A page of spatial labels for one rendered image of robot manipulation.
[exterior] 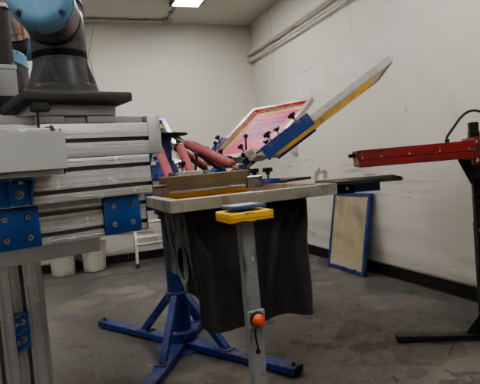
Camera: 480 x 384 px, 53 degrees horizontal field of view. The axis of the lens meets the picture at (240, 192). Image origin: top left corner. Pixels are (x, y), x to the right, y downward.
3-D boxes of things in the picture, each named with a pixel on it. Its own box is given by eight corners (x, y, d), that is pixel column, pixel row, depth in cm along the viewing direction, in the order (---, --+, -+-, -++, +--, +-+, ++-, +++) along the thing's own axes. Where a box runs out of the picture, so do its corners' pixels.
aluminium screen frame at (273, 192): (337, 193, 164) (337, 183, 164) (170, 213, 144) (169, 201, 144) (253, 190, 238) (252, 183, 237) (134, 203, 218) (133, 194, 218)
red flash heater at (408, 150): (458, 160, 282) (456, 139, 281) (484, 160, 237) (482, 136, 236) (353, 168, 293) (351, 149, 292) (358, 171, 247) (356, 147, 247)
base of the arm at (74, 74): (38, 92, 96) (32, 43, 95) (20, 104, 108) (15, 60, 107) (110, 94, 105) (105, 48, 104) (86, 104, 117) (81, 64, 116)
